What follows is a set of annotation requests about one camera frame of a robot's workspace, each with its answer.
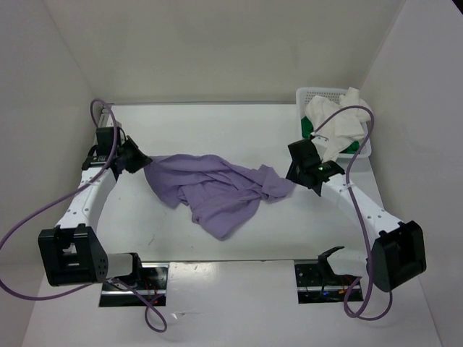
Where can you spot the green t shirt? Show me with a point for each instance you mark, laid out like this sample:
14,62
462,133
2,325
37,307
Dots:
307,129

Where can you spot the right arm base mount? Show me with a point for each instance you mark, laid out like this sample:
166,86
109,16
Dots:
313,288

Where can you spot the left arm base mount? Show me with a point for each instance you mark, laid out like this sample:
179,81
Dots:
151,285

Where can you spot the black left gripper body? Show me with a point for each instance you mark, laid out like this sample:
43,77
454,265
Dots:
121,150

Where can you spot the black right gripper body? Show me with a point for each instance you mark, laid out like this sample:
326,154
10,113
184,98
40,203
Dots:
294,172

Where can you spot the white t shirt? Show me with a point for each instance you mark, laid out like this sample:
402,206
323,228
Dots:
338,123

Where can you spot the purple t shirt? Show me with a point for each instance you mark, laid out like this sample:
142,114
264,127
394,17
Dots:
221,196

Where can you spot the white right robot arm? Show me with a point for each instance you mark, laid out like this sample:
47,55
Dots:
396,250

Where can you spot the white plastic laundry basket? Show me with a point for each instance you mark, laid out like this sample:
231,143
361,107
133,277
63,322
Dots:
305,94

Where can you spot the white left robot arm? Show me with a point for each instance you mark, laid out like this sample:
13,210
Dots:
71,251

